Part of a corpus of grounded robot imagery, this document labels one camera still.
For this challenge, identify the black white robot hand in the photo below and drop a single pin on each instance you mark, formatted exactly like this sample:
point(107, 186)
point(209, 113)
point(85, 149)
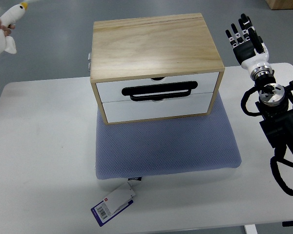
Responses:
point(249, 49)

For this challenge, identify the person hand holding toy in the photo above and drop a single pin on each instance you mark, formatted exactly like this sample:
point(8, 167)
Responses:
point(7, 29)

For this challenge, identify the black drawer handle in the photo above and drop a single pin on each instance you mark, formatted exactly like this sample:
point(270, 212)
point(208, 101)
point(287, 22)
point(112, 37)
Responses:
point(157, 92)

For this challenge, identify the white drawer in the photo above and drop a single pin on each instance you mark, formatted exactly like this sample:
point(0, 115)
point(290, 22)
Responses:
point(112, 91)
point(121, 111)

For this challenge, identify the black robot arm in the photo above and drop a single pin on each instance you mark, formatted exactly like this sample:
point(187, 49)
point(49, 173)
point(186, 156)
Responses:
point(274, 103)

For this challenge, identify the wooden drawer cabinet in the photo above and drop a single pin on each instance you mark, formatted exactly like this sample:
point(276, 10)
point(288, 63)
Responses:
point(153, 47)

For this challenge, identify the white plush goose toy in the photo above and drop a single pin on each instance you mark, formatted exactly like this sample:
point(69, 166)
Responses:
point(10, 17)

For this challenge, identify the cardboard box corner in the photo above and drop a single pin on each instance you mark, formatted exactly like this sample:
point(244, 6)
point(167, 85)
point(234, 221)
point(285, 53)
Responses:
point(280, 4)

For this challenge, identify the blue mesh cushion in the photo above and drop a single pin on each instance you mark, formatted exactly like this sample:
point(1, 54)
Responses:
point(168, 146)

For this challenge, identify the white table leg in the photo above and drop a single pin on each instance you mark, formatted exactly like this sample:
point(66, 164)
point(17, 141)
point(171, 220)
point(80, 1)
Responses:
point(250, 229)

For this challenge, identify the white blue product tag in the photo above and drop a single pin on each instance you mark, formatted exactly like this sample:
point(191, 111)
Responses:
point(113, 204)

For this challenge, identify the black bracket under table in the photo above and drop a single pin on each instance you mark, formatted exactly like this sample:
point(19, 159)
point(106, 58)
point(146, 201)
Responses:
point(287, 223)

